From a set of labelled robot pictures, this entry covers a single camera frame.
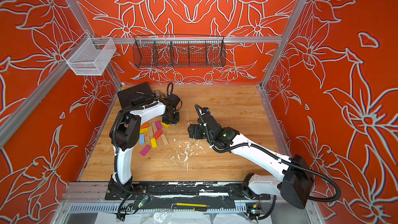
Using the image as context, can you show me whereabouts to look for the natural wooden block angled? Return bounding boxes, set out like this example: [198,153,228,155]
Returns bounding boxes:
[161,134,169,145]

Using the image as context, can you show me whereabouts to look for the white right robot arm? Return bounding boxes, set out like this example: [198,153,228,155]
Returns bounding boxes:
[188,105,314,209]

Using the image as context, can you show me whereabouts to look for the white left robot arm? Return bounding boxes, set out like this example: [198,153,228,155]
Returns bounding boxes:
[110,93,181,186]

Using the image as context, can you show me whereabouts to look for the magenta block near arm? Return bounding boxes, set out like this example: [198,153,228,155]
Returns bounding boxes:
[155,121,162,130]

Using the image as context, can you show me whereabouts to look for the orange block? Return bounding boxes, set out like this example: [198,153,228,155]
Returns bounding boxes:
[140,122,149,129]

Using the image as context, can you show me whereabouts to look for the black plastic tool case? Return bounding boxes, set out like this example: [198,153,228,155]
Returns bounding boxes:
[118,83,155,110]

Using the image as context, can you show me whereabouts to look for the red block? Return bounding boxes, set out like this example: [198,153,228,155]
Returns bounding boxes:
[153,130,163,139]

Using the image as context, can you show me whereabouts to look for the pale wooden block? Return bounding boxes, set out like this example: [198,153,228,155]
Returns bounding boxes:
[148,126,153,139]

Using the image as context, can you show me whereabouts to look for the blue block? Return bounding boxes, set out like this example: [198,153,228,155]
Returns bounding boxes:
[139,134,145,145]

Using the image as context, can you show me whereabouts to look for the magenta block front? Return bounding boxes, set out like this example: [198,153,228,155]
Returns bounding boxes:
[140,145,151,157]

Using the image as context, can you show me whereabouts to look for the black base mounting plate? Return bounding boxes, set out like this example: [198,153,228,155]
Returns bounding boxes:
[124,181,272,200]

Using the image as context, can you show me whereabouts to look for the black wire basket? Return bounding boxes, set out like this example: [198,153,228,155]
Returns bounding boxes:
[132,35,227,68]

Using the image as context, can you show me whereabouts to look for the white wire basket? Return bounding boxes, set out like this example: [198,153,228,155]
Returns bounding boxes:
[61,32,117,76]

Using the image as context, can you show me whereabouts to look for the black corrugated cable conduit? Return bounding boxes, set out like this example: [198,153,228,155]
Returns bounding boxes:
[194,104,342,203]

